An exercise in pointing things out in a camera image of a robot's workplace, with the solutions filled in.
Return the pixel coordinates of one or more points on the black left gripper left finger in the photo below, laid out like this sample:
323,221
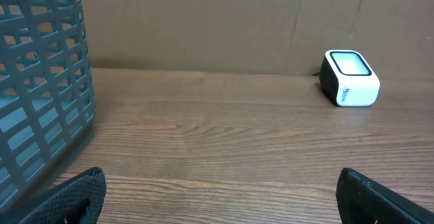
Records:
77,200

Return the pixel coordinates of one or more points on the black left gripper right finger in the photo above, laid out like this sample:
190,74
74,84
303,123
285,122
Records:
363,200

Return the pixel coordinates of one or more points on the white barcode scanner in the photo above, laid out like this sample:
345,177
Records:
348,79

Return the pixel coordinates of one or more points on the grey plastic basket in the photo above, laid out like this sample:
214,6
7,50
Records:
47,94

